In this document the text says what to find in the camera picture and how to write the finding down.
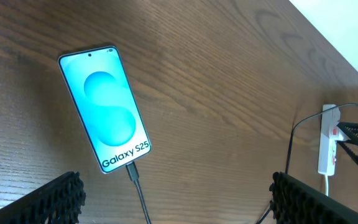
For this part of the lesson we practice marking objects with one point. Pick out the white power strip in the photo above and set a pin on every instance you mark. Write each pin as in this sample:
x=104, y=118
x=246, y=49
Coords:
x=330, y=134

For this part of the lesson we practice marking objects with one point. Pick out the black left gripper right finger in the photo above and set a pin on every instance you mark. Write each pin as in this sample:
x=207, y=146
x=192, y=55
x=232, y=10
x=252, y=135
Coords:
x=297, y=203

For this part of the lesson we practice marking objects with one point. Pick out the blue screen smartphone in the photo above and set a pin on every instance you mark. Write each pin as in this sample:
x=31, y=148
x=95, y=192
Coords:
x=103, y=97

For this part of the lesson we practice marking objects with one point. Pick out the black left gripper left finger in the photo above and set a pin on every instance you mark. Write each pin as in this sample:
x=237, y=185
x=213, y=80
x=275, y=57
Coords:
x=58, y=201

